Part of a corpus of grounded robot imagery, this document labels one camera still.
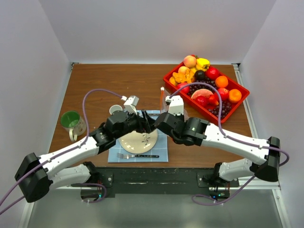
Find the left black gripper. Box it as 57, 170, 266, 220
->
114, 108, 156, 139

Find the clear zip top bag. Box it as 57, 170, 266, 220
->
160, 87, 189, 120

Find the red apple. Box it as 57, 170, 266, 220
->
176, 82, 190, 94
214, 88, 229, 101
205, 66, 220, 80

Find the red apple back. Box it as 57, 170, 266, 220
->
205, 66, 220, 80

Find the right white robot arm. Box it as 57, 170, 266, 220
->
154, 113, 280, 187

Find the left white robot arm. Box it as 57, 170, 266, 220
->
15, 110, 155, 203

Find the cream and teal plate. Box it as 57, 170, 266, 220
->
119, 130, 158, 154

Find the blue checked placemat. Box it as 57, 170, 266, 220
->
107, 109, 169, 164

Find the small grey cup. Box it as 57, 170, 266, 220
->
109, 104, 123, 115

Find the red plastic fruit tray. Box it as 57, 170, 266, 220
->
163, 63, 250, 124

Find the metal fork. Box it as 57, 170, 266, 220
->
117, 153, 159, 159

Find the upper purple grape bunch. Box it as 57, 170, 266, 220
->
188, 79, 218, 96

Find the purple grape bunch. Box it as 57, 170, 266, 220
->
188, 79, 218, 96
208, 101, 232, 119

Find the watermelon slice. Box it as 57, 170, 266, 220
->
191, 89, 213, 100

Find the strawberry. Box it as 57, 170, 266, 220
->
208, 95, 219, 106

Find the lower purple grape bunch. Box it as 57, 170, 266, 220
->
208, 101, 232, 119

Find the orange fruit back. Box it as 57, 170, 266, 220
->
215, 76, 228, 88

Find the orange fruit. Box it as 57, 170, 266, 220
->
215, 76, 228, 88
228, 89, 242, 103

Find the yellow bell pepper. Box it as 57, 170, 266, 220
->
195, 58, 210, 72

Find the orange fruit right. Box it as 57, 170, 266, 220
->
228, 89, 242, 103

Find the green floral mug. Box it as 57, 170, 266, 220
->
60, 111, 86, 143

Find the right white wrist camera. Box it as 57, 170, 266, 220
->
165, 95, 184, 116

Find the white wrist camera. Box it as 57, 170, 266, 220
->
165, 95, 184, 116
121, 95, 139, 114

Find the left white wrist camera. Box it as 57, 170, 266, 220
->
121, 95, 139, 114

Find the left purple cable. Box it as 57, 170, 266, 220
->
0, 89, 123, 213

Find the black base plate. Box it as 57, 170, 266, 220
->
71, 167, 240, 199

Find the aluminium frame rail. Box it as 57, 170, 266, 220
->
231, 63, 292, 228

